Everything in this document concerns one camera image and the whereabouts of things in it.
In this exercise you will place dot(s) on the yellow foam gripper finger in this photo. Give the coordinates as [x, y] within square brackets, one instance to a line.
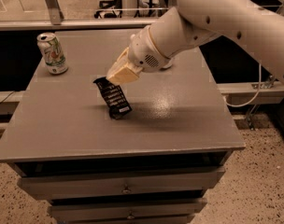
[121, 73]
[122, 60]

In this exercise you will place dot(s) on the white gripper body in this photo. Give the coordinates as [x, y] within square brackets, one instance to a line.
[144, 54]

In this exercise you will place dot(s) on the black rxbar chocolate wrapper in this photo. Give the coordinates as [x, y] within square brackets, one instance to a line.
[114, 97]

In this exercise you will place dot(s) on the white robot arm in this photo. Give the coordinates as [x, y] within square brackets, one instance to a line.
[192, 23]

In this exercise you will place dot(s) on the white green 7up can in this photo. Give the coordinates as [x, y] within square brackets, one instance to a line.
[52, 53]

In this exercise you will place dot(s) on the clear plastic water bottle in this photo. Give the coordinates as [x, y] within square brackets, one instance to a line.
[169, 64]

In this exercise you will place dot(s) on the black office chair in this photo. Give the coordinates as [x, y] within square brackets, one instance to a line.
[108, 0]

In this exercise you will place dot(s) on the grey metal railing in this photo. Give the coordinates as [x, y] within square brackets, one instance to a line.
[30, 15]

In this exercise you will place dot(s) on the grey drawer cabinet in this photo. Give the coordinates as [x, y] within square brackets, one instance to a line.
[62, 125]

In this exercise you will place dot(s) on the grey drawer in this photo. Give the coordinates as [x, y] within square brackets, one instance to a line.
[127, 211]
[113, 184]

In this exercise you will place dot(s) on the top grey drawer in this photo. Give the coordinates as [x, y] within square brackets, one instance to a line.
[113, 184]

